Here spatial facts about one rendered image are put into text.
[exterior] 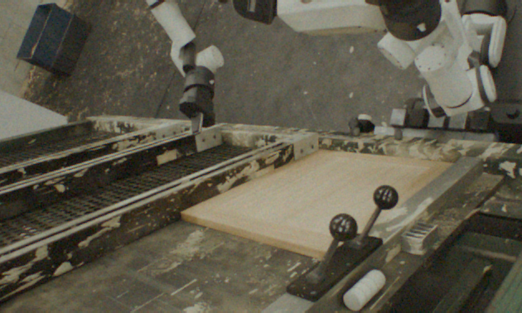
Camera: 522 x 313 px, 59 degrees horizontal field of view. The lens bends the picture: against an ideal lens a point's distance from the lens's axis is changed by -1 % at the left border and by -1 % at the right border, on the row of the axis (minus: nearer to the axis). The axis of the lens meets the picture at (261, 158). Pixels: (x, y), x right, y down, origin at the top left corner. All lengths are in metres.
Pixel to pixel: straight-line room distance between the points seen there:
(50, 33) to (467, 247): 4.59
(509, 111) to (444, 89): 1.07
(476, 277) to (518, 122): 1.20
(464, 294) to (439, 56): 0.42
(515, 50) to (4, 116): 3.94
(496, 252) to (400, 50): 0.41
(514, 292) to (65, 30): 4.84
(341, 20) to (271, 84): 1.91
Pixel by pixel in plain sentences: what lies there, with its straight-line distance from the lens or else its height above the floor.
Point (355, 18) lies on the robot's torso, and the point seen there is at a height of 1.28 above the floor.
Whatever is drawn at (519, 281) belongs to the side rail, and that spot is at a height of 1.38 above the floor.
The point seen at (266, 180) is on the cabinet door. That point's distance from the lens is 1.22.
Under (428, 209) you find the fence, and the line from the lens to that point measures 0.96.
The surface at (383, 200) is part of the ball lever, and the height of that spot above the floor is 1.45.
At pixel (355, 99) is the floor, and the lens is 2.59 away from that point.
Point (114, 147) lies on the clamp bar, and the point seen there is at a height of 1.17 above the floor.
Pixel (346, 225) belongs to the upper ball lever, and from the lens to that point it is 0.61.
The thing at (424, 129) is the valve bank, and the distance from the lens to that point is 1.52.
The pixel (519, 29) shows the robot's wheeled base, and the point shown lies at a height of 0.17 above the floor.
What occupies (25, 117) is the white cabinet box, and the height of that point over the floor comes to 0.38.
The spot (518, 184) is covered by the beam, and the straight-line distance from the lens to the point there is 1.27.
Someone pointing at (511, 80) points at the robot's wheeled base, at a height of 0.17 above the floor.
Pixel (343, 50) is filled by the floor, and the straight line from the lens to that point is 2.79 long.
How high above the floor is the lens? 2.08
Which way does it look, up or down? 48 degrees down
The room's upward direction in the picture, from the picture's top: 63 degrees counter-clockwise
